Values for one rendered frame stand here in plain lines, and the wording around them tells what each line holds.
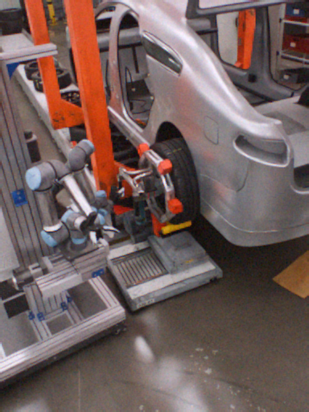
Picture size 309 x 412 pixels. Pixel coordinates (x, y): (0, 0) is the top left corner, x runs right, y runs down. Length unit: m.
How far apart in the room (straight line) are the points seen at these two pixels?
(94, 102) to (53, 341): 1.78
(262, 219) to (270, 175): 0.31
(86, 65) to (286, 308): 2.39
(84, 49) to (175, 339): 2.21
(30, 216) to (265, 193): 1.45
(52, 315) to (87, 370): 0.47
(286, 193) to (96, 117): 1.64
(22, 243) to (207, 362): 1.50
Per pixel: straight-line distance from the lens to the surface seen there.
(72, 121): 5.53
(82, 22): 3.29
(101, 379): 3.16
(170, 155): 3.12
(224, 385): 3.08
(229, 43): 8.37
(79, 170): 2.90
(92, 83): 3.39
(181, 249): 3.68
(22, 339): 3.26
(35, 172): 2.48
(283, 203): 2.62
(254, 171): 2.50
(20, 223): 2.83
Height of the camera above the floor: 2.55
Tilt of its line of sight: 33 degrees down
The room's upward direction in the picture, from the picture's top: 5 degrees counter-clockwise
